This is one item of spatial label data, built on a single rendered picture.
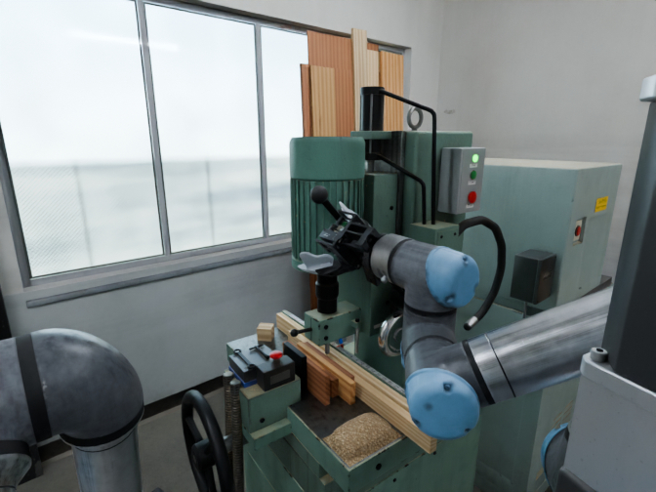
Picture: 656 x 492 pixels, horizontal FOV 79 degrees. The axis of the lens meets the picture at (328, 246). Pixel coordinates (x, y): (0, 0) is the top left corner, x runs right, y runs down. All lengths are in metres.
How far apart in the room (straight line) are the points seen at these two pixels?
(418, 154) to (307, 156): 0.28
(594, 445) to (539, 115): 2.91
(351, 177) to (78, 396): 0.63
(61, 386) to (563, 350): 0.51
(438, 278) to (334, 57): 2.26
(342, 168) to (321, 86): 1.67
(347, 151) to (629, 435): 0.71
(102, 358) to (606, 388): 0.47
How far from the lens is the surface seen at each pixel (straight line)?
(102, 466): 0.63
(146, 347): 2.38
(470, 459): 1.42
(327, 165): 0.86
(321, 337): 1.01
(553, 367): 0.48
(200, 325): 2.44
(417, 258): 0.56
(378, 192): 0.96
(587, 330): 0.49
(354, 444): 0.87
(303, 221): 0.90
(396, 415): 0.93
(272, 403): 0.97
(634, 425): 0.28
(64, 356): 0.51
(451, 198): 1.04
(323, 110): 2.50
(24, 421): 0.51
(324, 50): 2.65
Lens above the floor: 1.50
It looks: 15 degrees down
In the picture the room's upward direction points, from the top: straight up
